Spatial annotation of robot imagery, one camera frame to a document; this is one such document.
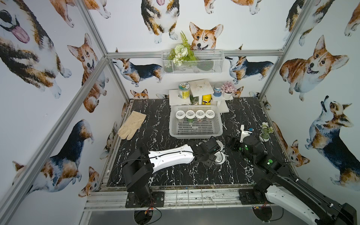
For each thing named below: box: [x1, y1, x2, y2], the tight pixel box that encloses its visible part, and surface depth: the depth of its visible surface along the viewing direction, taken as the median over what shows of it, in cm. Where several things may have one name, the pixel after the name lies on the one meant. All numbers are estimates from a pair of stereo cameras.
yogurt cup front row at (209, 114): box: [204, 109, 216, 119], surface depth 105 cm
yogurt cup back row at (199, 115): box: [195, 109, 205, 122], surface depth 103 cm
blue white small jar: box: [213, 83, 223, 98], surface depth 100 cm
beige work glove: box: [117, 110, 147, 141], surface depth 106 cm
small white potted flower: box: [258, 121, 274, 143], surface depth 94 cm
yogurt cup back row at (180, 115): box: [175, 110, 186, 123], surface depth 103 cm
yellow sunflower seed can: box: [178, 82, 190, 100], surface depth 99 cm
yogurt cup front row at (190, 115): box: [185, 110, 196, 123], surface depth 103 cm
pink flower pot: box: [221, 81, 238, 99], surface depth 97 cm
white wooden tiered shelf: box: [168, 78, 234, 114], surface depth 103 cm
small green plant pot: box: [188, 93, 200, 105], surface depth 112 cm
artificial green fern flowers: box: [167, 30, 197, 67], surface depth 82 cm
